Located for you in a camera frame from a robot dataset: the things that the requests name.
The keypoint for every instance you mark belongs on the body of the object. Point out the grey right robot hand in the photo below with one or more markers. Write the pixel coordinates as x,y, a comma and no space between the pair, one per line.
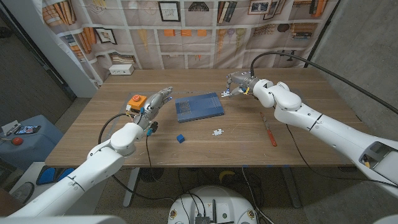
242,81

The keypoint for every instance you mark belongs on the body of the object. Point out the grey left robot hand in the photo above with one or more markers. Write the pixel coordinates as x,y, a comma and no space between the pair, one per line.
152,107

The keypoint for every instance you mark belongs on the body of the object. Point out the white puzzle piece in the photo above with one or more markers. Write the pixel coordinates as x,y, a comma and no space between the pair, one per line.
217,132
225,93

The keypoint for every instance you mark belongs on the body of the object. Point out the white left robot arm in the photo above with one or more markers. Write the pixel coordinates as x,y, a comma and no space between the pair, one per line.
93,168

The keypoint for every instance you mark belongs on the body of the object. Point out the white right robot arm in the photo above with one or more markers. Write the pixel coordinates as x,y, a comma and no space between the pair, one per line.
326,127

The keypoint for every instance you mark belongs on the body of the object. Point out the blue puzzle board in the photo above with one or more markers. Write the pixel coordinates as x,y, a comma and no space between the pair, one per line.
199,109

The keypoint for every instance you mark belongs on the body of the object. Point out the orange emergency stop button box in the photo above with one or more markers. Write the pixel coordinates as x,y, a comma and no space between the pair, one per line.
136,102

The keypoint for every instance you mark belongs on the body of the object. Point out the small blue cube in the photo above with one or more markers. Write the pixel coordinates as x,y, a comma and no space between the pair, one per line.
180,138

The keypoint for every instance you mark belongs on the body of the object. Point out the white power outlet box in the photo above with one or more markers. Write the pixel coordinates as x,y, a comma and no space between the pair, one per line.
121,69

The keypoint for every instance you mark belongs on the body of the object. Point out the printed bookshelf backdrop cloth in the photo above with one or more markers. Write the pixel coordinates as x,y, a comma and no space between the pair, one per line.
186,46

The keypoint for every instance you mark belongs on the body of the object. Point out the black round floor object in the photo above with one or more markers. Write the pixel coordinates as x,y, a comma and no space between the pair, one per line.
151,174

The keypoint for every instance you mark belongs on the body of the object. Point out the white table leg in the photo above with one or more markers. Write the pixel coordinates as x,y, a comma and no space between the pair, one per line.
132,186

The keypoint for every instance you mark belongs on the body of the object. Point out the black backdrop pole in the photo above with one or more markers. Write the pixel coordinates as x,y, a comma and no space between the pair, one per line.
320,35

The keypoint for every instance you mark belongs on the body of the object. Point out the yellow curved object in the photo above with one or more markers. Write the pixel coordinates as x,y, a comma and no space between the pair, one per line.
226,175

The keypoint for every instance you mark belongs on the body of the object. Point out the grey table leg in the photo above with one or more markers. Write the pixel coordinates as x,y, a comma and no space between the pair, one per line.
292,189

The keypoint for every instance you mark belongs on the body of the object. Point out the blue stool with phone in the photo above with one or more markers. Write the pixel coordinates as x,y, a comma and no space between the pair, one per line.
37,146

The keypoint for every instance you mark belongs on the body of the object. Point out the smartphone with lit screen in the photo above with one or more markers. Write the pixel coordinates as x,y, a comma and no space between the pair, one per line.
28,129

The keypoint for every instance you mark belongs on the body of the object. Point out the white base with blue pads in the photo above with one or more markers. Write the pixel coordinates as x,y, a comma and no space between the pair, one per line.
31,174

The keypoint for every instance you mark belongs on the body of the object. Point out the red ball knob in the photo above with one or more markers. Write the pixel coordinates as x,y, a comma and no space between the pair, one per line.
17,141

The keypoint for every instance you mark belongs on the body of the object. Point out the white paper item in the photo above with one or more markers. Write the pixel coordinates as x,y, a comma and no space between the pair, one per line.
9,127

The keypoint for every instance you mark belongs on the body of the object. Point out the white robot torso edge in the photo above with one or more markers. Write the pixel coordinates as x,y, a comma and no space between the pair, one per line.
62,220

